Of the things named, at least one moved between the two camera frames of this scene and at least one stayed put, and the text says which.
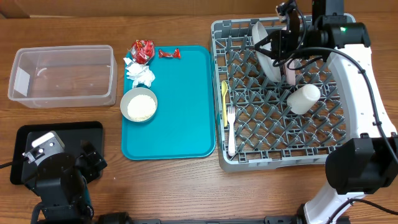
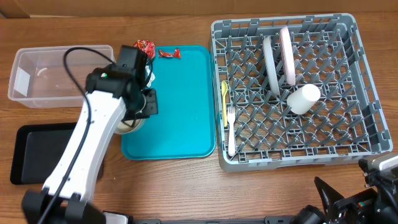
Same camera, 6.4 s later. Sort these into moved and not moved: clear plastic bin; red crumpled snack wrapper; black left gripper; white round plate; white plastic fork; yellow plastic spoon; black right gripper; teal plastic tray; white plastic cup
Moved: black right gripper; white round plate; black left gripper
Not moved: clear plastic bin; teal plastic tray; red crumpled snack wrapper; yellow plastic spoon; white plastic cup; white plastic fork
